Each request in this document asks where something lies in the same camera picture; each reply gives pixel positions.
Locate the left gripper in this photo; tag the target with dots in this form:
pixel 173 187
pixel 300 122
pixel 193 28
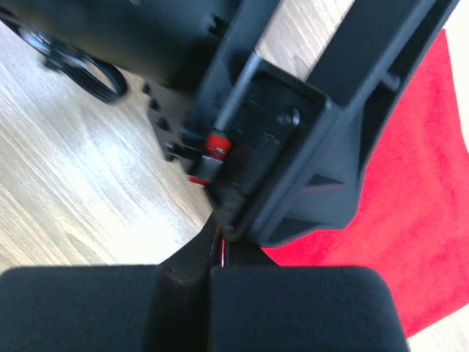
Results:
pixel 281 157

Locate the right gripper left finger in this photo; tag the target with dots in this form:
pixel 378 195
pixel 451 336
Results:
pixel 112 307

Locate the red t-shirt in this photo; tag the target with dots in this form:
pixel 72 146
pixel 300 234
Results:
pixel 412 222

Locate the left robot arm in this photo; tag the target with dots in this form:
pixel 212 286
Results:
pixel 91 42

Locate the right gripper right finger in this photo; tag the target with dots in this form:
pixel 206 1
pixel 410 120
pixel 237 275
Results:
pixel 257 305

